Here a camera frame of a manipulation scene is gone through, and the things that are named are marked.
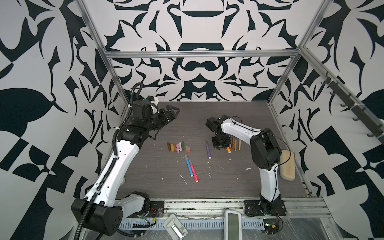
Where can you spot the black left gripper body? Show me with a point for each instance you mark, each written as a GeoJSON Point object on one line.
{"type": "Point", "coordinates": [157, 119]}

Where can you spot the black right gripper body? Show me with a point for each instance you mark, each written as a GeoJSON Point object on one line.
{"type": "Point", "coordinates": [220, 141]}

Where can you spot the blue highlighter pen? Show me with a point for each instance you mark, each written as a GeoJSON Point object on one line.
{"type": "Point", "coordinates": [189, 166]}

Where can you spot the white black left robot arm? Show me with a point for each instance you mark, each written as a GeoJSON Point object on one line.
{"type": "Point", "coordinates": [99, 210]}

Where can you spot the purple highlighter pen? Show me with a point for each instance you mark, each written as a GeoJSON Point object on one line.
{"type": "Point", "coordinates": [208, 150]}

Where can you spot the white rectangular tablet device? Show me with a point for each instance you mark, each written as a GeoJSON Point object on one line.
{"type": "Point", "coordinates": [232, 225]}

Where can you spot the black wall hook rail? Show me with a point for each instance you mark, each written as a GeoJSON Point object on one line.
{"type": "Point", "coordinates": [360, 110]}

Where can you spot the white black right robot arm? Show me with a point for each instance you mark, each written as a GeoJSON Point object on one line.
{"type": "Point", "coordinates": [265, 153]}

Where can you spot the small circuit board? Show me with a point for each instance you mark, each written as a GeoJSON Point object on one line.
{"type": "Point", "coordinates": [273, 226]}

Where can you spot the beige foam block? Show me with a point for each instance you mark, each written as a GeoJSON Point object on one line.
{"type": "Point", "coordinates": [287, 168]}

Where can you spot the pink red highlighter pen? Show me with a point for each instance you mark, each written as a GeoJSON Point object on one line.
{"type": "Point", "coordinates": [193, 171]}

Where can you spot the white clamp bracket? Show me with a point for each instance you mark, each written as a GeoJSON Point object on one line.
{"type": "Point", "coordinates": [175, 228]}

